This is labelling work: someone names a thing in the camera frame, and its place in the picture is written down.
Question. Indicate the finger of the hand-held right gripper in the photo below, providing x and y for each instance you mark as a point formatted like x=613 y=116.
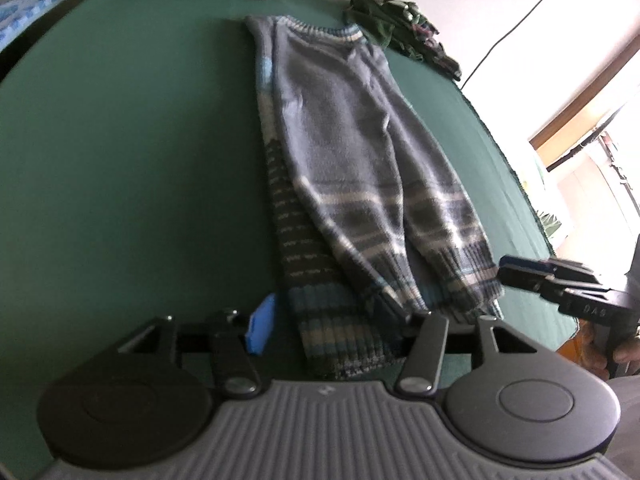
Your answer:
x=530 y=265
x=525 y=282

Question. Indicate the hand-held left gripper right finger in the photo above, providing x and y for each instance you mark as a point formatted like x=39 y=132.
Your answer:
x=430 y=345

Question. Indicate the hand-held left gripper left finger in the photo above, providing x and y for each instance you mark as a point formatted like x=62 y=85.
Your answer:
x=262 y=325

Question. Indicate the grey-blue striped knit sweater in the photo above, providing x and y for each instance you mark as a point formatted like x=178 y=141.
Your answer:
x=340 y=125

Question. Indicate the person's right hand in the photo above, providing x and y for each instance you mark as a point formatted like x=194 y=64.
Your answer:
x=629 y=352

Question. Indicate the crumpled dark green garment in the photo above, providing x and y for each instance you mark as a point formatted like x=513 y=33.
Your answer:
x=395 y=25

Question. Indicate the blue patterned cloth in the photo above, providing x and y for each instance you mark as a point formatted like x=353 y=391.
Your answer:
x=25 y=15

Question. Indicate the wooden window frame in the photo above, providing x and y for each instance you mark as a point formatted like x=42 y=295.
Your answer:
x=585 y=110

